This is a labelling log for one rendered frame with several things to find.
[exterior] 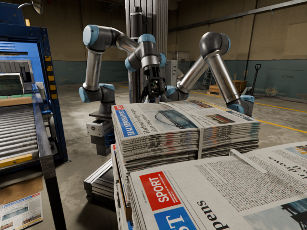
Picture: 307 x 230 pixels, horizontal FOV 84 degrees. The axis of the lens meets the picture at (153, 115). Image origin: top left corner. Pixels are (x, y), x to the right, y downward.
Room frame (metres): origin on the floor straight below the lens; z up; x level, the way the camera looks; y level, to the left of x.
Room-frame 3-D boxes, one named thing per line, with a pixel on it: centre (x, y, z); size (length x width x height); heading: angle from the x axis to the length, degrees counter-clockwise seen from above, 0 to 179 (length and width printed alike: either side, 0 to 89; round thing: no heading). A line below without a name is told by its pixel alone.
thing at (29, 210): (1.13, 1.10, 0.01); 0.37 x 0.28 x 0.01; 35
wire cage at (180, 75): (8.77, -1.04, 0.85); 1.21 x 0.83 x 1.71; 35
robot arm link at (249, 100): (0.92, -0.50, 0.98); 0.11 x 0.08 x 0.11; 135
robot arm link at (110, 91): (1.36, 0.38, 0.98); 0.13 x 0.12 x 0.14; 133
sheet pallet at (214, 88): (6.61, -2.84, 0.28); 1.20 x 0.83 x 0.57; 35
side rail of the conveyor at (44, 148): (1.24, 0.88, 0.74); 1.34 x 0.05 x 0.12; 35
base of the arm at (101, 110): (1.36, 0.37, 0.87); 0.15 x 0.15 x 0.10
